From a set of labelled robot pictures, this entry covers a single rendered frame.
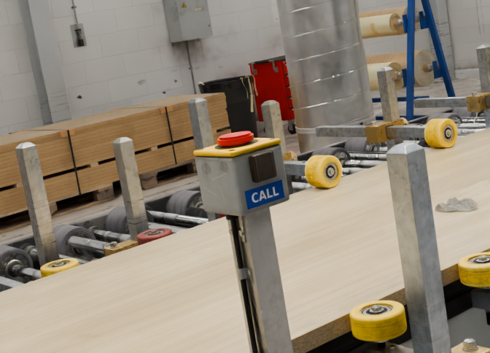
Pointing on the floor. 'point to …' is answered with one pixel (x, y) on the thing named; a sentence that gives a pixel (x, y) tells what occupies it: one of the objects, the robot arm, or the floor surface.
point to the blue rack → (413, 52)
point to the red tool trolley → (273, 87)
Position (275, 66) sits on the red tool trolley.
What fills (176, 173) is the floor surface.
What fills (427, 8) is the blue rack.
